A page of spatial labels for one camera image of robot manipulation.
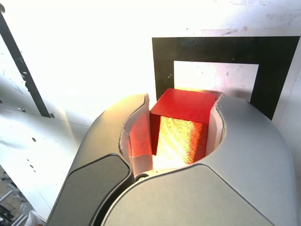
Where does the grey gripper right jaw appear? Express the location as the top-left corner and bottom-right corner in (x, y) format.
(100, 93), (294, 226)

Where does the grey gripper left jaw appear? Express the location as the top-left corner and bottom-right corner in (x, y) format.
(46, 93), (156, 226)

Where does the red cube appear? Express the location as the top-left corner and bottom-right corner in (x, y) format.
(149, 88), (217, 165)

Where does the black tape square outline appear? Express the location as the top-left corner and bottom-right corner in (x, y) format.
(151, 35), (301, 121)

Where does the black tape strip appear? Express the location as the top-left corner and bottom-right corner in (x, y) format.
(0, 10), (52, 118)

